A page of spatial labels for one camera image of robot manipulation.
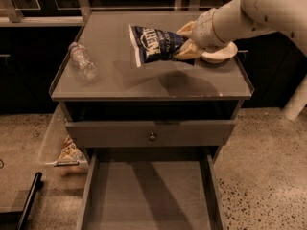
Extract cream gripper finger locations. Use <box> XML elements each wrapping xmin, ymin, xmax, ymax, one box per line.
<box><xmin>177</xmin><ymin>21</ymin><xmax>195</xmax><ymax>38</ymax></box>
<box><xmin>173</xmin><ymin>39</ymin><xmax>204</xmax><ymax>60</ymax></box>

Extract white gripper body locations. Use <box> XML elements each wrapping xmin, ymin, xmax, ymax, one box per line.
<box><xmin>191</xmin><ymin>8</ymin><xmax>229</xmax><ymax>48</ymax></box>

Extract blue chip bag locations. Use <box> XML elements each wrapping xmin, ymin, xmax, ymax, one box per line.
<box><xmin>128</xmin><ymin>25</ymin><xmax>194</xmax><ymax>67</ymax></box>

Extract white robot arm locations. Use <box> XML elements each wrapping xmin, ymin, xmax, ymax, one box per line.
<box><xmin>175</xmin><ymin>0</ymin><xmax>307</xmax><ymax>63</ymax></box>

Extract grey drawer cabinet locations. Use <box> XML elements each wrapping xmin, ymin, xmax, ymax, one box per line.
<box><xmin>50</xmin><ymin>11</ymin><xmax>253</xmax><ymax>152</ymax></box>

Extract round metal drawer knob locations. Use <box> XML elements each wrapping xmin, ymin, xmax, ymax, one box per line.
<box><xmin>149</xmin><ymin>132</ymin><xmax>156</xmax><ymax>141</ymax></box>

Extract grey upper drawer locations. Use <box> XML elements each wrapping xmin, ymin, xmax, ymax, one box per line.
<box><xmin>65</xmin><ymin>120</ymin><xmax>235</xmax><ymax>148</ymax></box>

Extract grey open middle drawer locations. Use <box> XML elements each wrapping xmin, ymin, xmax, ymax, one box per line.
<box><xmin>76</xmin><ymin>153</ymin><xmax>226</xmax><ymax>230</ymax></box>

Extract white paper bowl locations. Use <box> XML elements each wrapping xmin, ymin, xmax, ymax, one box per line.
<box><xmin>201</xmin><ymin>42</ymin><xmax>238</xmax><ymax>64</ymax></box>

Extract clear plastic water bottle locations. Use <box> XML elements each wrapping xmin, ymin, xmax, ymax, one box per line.
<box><xmin>68</xmin><ymin>42</ymin><xmax>98</xmax><ymax>81</ymax></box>

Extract snack bags in bin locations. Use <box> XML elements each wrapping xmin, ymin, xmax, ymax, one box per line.
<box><xmin>59</xmin><ymin>136</ymin><xmax>83</xmax><ymax>161</ymax></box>

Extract clear plastic storage bin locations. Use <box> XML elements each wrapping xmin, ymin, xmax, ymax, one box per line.
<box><xmin>37</xmin><ymin>106</ymin><xmax>88</xmax><ymax>175</ymax></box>

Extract black bar on floor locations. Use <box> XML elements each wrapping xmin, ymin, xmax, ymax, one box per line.
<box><xmin>0</xmin><ymin>172</ymin><xmax>44</xmax><ymax>230</ymax></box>

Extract metal railing frame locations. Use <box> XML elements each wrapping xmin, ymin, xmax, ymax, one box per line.
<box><xmin>0</xmin><ymin>0</ymin><xmax>244</xmax><ymax>28</ymax></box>

